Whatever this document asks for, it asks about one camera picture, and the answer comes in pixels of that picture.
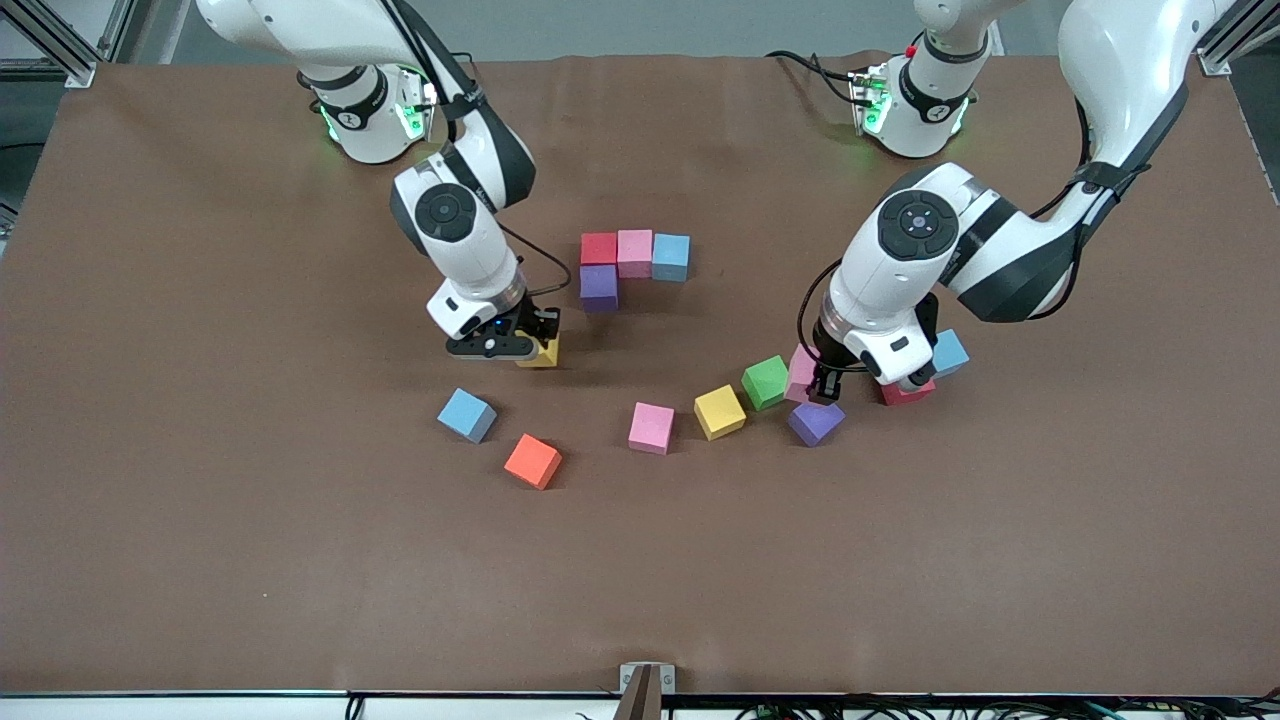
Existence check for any pink foam cube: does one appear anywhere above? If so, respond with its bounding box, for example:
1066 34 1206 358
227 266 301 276
785 343 823 404
617 229 655 279
628 402 676 456

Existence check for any purple foam cube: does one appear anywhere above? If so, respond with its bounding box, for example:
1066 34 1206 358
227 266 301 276
787 400 847 448
579 264 620 315

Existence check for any blue foam cube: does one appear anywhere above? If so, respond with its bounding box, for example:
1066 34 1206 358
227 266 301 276
930 329 971 380
651 233 692 283
437 391 498 444

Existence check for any green foam cube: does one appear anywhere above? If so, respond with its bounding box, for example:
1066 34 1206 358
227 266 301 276
741 355 798 412

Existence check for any orange foam cube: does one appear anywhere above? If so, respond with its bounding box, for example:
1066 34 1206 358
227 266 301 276
503 433 563 491

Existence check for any brown table mat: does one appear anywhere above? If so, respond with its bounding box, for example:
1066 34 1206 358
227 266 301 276
0 52 1280 696

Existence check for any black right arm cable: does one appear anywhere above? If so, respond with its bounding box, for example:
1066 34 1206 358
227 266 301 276
385 0 573 301

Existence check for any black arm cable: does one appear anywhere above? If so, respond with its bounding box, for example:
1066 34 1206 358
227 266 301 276
385 0 573 301
798 95 1151 366

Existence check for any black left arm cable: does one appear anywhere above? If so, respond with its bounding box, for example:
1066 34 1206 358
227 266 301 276
798 95 1151 366

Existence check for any black base cable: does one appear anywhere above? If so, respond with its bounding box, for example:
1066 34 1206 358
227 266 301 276
765 48 866 106

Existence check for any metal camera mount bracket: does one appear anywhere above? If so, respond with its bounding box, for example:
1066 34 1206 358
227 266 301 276
613 662 677 720

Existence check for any aluminium frame post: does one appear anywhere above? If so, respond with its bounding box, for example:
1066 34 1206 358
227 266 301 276
0 0 136 89
1197 0 1280 78

